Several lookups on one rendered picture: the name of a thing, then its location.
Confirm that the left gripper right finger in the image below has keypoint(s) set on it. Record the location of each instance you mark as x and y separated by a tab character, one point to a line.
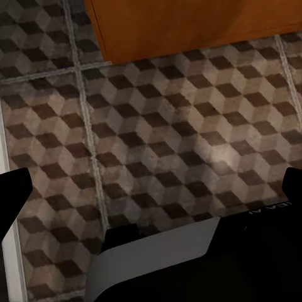
292	187

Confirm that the cabinet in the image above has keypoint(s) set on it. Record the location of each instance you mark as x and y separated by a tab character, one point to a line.
128	30

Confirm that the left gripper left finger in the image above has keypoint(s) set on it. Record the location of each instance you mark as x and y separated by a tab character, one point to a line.
15	188

